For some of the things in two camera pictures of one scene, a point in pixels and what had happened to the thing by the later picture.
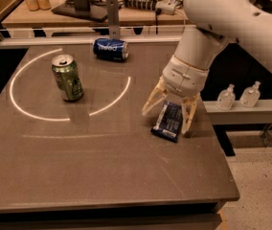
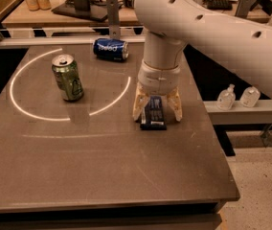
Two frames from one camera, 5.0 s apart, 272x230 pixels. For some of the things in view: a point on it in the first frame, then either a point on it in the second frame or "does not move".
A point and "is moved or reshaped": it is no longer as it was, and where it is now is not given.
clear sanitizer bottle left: [226, 99] does not move
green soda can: [68, 77] does not move
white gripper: [184, 77] → [158, 80]
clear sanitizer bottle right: [251, 95] does not move
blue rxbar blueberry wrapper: [169, 122] is moved or reshaped
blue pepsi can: [111, 50] does not move
